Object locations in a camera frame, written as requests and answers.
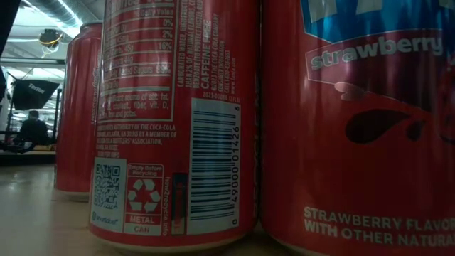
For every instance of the black banner with lettering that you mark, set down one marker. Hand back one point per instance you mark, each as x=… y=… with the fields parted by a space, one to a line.
x=33 y=94

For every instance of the thin black stand pole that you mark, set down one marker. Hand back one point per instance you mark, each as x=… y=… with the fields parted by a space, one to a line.
x=57 y=106

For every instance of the red strawberry soda can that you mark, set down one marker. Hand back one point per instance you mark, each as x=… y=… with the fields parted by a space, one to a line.
x=78 y=124
x=160 y=142
x=355 y=160

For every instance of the person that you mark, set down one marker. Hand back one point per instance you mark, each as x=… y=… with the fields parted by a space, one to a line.
x=33 y=131

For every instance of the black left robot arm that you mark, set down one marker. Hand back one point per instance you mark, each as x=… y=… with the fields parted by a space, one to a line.
x=5 y=21

